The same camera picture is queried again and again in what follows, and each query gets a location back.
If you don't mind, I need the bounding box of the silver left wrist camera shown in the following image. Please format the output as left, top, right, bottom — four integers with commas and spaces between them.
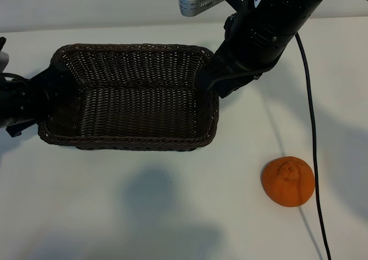
0, 50, 11, 71

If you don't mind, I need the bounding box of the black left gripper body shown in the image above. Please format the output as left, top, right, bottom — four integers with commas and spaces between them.
0, 69, 55, 137

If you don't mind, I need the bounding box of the dark brown wicker basket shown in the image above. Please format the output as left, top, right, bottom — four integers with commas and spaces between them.
37, 43, 221, 152

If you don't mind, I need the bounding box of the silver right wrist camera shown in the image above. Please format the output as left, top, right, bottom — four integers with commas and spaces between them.
178, 0, 221, 18

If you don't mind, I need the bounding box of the thin black cable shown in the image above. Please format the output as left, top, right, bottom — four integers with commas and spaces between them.
296, 32, 332, 260

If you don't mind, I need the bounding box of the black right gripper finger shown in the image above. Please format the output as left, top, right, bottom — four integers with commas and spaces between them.
218, 71, 263, 99
196, 51, 232, 94

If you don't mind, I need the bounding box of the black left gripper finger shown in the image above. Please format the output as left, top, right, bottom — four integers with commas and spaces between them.
53, 64, 81, 100

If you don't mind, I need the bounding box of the orange fruit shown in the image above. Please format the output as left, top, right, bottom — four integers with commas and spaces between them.
260, 155, 315, 207

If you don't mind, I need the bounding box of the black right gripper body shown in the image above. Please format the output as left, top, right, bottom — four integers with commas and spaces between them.
214, 0, 312, 78

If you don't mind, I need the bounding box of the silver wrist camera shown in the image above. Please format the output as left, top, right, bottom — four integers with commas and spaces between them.
0, 50, 11, 71
178, 0, 221, 18

